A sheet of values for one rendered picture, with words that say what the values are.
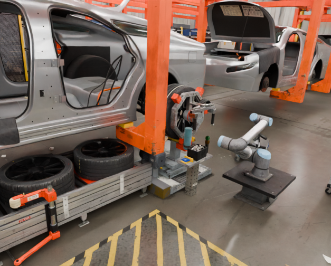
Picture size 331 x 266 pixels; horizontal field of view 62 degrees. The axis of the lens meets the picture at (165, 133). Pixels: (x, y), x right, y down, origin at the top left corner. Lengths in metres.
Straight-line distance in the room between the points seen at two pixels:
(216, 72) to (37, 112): 3.90
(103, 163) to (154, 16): 1.49
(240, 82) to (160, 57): 3.16
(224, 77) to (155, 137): 3.11
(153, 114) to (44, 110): 1.02
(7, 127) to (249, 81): 4.36
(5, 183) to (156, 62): 1.69
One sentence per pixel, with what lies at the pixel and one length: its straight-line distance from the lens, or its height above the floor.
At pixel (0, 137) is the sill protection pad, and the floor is 0.87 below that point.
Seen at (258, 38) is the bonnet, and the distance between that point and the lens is 6.51.
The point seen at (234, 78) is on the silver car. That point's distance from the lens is 5.63.
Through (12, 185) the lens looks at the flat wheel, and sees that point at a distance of 2.63.
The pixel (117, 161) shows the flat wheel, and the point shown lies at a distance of 2.88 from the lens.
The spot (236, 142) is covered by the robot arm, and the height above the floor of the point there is 0.82.
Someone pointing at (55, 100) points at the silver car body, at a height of 1.11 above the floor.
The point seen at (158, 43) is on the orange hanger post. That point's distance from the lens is 2.66.
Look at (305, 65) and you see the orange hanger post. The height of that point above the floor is 1.29.
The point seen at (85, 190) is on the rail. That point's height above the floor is 0.36.
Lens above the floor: 1.73
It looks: 20 degrees down
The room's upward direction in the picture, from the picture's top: 3 degrees clockwise
